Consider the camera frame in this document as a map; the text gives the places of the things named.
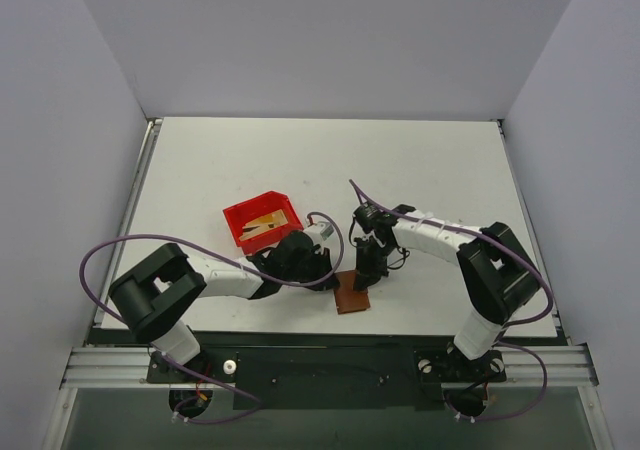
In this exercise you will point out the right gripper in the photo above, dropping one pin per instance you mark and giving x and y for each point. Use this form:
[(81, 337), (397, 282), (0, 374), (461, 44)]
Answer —
[(369, 262)]

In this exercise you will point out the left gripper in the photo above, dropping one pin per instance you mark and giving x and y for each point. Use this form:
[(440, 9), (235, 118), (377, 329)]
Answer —
[(317, 263)]

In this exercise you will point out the brown leather card holder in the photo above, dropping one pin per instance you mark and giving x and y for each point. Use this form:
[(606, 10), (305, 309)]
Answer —
[(347, 299)]

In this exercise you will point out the red plastic bin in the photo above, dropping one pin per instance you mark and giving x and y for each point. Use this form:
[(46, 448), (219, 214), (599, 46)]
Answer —
[(241, 213)]

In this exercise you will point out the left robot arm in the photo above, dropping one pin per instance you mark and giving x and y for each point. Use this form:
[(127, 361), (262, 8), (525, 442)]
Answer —
[(152, 296)]

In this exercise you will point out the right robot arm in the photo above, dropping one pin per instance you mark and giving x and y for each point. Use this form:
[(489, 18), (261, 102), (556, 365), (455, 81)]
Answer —
[(496, 269)]

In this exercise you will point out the gold cards in bin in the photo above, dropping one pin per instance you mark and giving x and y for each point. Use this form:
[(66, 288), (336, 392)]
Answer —
[(263, 224)]

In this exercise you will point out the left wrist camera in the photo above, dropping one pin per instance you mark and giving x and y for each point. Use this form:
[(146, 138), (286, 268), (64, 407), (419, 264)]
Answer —
[(319, 232)]

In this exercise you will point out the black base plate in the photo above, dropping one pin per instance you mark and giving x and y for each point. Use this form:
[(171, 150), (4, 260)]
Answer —
[(349, 376)]

